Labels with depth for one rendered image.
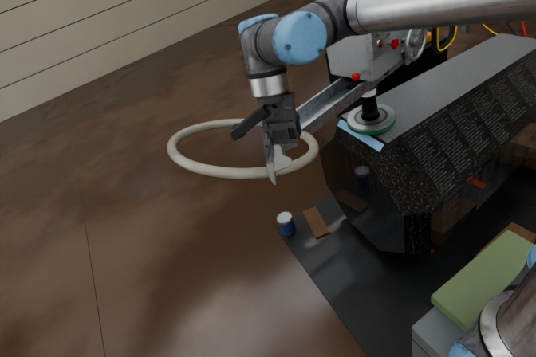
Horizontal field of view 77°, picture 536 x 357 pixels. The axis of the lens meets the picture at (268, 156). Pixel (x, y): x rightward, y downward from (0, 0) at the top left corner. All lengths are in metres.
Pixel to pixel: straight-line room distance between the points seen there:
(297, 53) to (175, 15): 6.82
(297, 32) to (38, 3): 6.62
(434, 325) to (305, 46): 0.76
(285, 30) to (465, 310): 0.79
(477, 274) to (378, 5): 0.75
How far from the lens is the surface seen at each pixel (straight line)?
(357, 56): 1.38
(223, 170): 0.90
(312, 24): 0.65
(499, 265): 1.12
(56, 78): 7.30
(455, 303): 1.04
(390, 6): 0.62
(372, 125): 1.58
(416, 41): 1.48
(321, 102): 1.42
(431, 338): 1.03
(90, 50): 7.23
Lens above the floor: 1.79
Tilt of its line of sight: 36 degrees down
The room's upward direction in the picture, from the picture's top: 19 degrees counter-clockwise
